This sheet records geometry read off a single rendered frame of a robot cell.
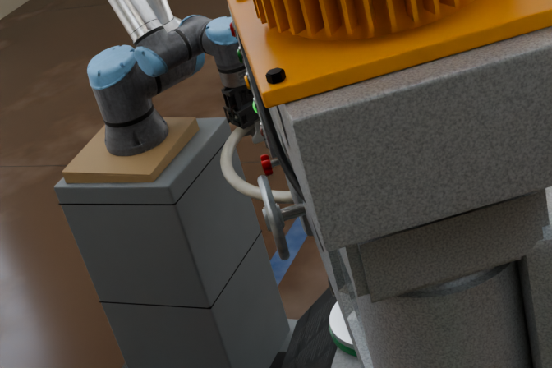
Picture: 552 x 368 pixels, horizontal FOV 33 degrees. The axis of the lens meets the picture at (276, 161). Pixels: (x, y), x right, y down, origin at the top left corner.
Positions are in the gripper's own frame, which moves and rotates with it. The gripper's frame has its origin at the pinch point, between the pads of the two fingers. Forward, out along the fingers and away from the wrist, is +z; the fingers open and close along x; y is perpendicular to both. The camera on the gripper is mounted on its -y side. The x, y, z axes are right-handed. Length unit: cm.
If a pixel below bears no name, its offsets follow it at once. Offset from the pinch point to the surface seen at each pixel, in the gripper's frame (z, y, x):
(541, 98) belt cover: -88, 65, 151
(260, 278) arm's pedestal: 59, 3, -22
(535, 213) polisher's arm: -73, 61, 146
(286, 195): -7.0, 19.9, 35.9
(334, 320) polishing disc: -3, 40, 73
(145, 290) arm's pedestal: 40, 39, -26
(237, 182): -7.6, 23.3, 21.3
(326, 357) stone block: 3, 45, 74
